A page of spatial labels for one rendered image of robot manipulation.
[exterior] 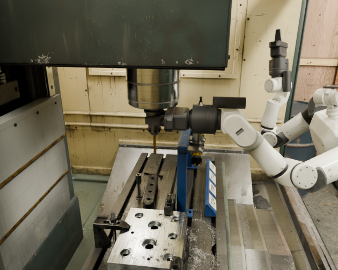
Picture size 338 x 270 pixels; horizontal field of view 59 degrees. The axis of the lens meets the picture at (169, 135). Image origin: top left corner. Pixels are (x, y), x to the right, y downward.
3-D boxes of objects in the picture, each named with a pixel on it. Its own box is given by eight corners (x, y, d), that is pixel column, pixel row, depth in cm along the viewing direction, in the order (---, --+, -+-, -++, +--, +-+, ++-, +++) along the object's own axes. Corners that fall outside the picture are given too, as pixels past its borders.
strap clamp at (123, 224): (131, 245, 113) (130, 211, 108) (129, 251, 110) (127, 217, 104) (98, 241, 115) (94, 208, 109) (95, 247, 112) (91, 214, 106)
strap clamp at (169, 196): (175, 215, 130) (175, 185, 125) (171, 235, 118) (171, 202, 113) (168, 214, 131) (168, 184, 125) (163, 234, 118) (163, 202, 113)
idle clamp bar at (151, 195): (158, 185, 152) (158, 174, 150) (153, 217, 128) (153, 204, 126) (148, 185, 153) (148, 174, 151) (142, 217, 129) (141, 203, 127)
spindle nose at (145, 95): (127, 96, 97) (125, 59, 93) (176, 95, 99) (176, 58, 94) (126, 111, 82) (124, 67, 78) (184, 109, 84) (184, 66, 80)
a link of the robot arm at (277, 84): (278, 69, 148) (278, 92, 149) (262, 69, 143) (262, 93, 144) (297, 66, 138) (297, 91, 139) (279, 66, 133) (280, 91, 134)
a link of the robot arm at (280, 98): (284, 77, 147) (277, 103, 152) (270, 76, 143) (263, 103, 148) (294, 81, 141) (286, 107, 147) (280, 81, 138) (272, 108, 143)
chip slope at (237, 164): (245, 184, 208) (249, 150, 198) (261, 259, 143) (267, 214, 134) (121, 175, 219) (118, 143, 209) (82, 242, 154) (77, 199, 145)
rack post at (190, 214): (192, 210, 133) (195, 149, 122) (192, 218, 128) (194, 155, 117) (170, 209, 134) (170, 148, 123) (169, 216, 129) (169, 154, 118)
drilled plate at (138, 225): (187, 222, 119) (187, 211, 117) (179, 282, 92) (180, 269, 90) (131, 217, 122) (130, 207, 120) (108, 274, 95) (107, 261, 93)
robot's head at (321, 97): (328, 105, 121) (323, 85, 119) (351, 107, 112) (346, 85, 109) (316, 113, 120) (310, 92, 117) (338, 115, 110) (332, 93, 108)
